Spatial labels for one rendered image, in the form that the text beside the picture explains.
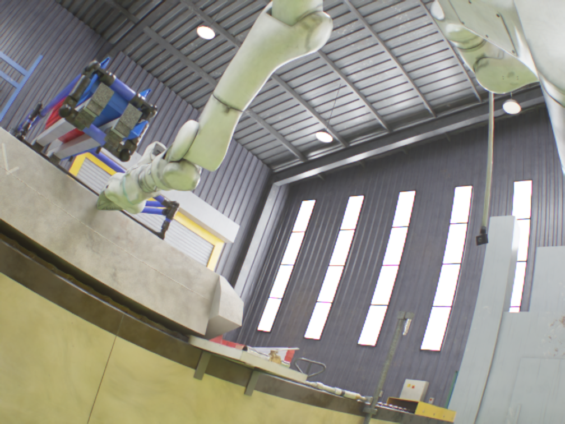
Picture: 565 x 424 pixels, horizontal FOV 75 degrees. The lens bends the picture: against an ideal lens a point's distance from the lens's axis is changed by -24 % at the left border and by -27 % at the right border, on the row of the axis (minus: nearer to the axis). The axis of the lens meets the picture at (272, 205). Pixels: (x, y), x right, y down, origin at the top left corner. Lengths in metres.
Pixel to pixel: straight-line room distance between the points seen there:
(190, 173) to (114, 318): 0.50
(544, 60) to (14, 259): 1.05
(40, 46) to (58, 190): 11.73
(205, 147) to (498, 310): 6.26
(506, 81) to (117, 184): 0.84
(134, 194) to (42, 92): 11.43
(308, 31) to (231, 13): 10.94
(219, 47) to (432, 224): 7.38
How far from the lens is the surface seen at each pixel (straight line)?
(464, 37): 0.86
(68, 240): 1.11
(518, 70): 0.89
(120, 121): 1.08
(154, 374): 1.25
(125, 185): 0.97
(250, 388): 1.46
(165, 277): 1.24
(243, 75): 0.74
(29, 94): 12.21
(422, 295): 11.73
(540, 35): 0.45
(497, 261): 7.12
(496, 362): 6.66
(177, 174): 0.81
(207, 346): 1.26
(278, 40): 0.73
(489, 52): 0.91
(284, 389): 1.57
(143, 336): 1.21
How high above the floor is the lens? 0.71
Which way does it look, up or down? 22 degrees up
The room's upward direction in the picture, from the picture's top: 20 degrees clockwise
